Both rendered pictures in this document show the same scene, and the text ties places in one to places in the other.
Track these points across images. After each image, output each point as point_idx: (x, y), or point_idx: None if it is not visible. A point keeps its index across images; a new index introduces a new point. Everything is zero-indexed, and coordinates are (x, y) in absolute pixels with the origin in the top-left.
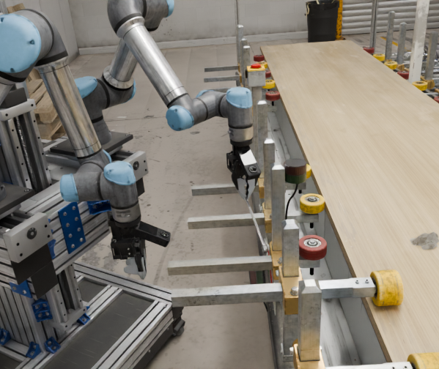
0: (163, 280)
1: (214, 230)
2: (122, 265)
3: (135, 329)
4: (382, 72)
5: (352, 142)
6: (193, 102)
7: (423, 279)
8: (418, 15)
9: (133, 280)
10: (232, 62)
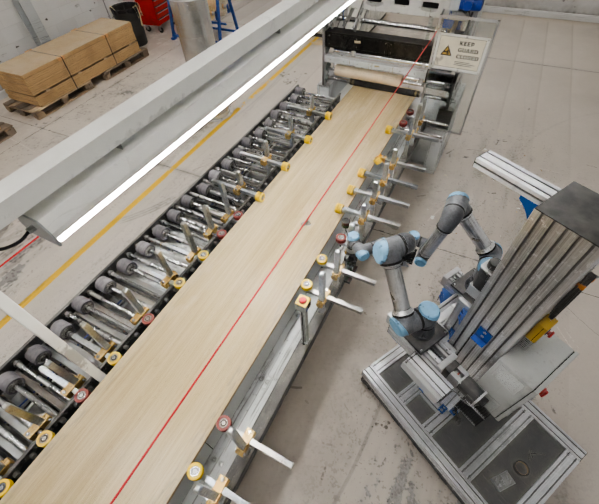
0: (359, 439)
1: (295, 487)
2: (386, 481)
3: (394, 356)
4: (87, 414)
5: (259, 295)
6: (375, 240)
7: (322, 213)
8: (69, 349)
9: (388, 399)
10: None
